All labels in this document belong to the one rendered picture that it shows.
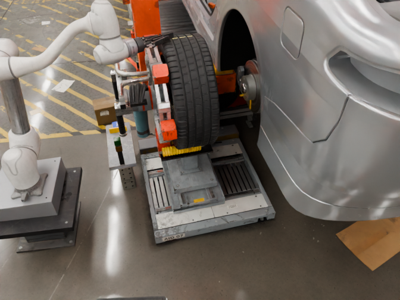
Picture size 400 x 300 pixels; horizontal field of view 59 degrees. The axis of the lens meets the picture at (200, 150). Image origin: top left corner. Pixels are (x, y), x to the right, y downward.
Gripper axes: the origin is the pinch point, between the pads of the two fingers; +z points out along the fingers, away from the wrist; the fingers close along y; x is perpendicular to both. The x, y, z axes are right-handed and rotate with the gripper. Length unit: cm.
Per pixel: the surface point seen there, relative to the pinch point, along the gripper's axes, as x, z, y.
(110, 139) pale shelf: -73, -30, -37
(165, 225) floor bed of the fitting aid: -116, -26, 17
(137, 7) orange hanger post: 7.3, 3.9, -36.2
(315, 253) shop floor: -128, 39, 89
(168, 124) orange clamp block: -35.3, -20.1, 24.1
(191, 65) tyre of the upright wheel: -9.5, -0.9, 21.7
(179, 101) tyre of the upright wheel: -23.2, -13.7, 26.8
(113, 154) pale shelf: -75, -35, -23
